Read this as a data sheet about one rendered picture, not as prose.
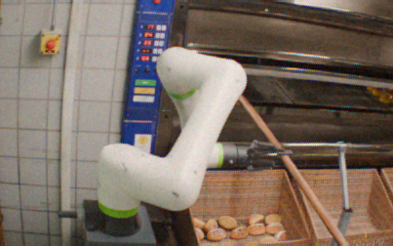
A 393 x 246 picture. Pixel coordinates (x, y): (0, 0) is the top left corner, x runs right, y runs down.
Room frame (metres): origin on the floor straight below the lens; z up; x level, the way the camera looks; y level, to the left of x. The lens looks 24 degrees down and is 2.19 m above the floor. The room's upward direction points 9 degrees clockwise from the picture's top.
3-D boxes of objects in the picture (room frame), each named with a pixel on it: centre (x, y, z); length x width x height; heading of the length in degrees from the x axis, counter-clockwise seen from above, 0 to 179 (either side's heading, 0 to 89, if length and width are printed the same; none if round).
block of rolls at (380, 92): (3.31, -1.20, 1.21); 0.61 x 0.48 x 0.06; 16
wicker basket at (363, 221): (2.48, -0.85, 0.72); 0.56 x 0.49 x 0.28; 105
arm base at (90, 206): (1.41, 0.24, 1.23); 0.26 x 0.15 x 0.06; 106
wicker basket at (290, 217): (2.32, -0.28, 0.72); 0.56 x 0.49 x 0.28; 107
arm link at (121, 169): (1.42, 0.17, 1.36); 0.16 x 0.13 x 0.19; 74
